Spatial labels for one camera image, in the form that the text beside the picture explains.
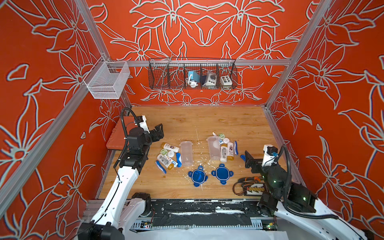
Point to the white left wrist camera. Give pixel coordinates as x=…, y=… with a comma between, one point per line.
x=143, y=123

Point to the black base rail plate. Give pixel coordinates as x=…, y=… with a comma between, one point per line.
x=247, y=207

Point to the blue white item in basket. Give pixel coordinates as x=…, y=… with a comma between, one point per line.
x=193, y=79

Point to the blue lid of jar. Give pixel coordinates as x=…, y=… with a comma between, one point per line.
x=222, y=173
x=198, y=176

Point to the orange cap lotion bottle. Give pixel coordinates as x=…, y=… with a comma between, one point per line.
x=230, y=151

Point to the clear jar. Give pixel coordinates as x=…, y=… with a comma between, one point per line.
x=214, y=148
x=187, y=153

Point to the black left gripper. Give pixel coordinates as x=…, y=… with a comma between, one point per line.
x=159, y=132

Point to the black wire wall basket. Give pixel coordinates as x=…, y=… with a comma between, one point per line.
x=171, y=73

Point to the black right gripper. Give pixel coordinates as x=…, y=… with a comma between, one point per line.
x=251, y=160

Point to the orange black pliers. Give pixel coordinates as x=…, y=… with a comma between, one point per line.
x=254, y=179

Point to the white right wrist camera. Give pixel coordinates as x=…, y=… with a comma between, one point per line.
x=270, y=155

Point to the black charger board with connectors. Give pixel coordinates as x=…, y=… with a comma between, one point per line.
x=254, y=190

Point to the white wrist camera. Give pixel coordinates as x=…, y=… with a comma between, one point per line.
x=270, y=155
x=143, y=123

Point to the orange plastic tool case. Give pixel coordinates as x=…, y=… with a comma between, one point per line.
x=116, y=140

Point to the white button box in basket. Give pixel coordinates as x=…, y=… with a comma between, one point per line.
x=226, y=82

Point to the white grey device in basket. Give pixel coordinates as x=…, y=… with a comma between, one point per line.
x=209, y=80

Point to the clear plastic wall bin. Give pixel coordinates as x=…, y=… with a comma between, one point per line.
x=107, y=81

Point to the small toothpaste tube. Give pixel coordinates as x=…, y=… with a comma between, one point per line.
x=220, y=140

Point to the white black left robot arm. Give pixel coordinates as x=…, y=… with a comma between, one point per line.
x=116, y=215

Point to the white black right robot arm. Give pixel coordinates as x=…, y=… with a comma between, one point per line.
x=294, y=202

